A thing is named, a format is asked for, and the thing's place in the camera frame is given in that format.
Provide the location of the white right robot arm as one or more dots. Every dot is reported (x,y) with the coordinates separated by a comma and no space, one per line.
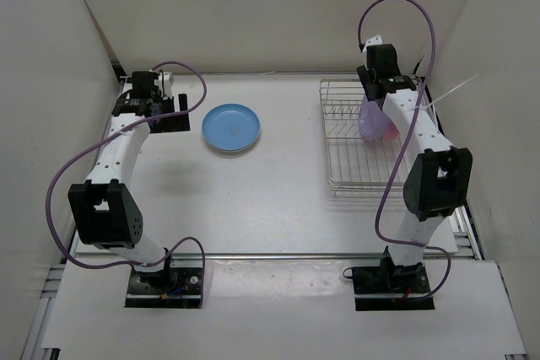
(438,179)

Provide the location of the blue plate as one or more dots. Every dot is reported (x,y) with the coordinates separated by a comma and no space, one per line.
(231,128)

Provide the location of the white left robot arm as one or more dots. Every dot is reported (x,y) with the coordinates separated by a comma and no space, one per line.
(104,211)

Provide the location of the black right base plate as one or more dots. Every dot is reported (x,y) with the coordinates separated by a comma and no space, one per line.
(374,292)

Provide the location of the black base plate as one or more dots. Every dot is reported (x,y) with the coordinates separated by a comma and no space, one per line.
(374,292)
(174,287)

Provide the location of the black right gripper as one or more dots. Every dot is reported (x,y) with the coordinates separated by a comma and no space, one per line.
(364,75)

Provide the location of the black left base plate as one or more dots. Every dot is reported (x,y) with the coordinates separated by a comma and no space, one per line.
(174,287)

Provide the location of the pink plate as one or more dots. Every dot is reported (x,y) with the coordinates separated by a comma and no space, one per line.
(391,132)

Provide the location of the metal wire dish rack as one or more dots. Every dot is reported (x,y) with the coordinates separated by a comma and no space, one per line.
(355,166)

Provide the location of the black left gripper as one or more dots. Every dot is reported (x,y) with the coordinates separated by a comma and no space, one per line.
(176,123)

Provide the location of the white zip tie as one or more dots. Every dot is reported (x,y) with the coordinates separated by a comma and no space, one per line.
(447,93)

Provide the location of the purple plate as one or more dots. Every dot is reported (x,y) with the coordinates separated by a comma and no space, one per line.
(373,122)

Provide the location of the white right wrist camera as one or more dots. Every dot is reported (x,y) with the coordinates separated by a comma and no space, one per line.
(374,41)

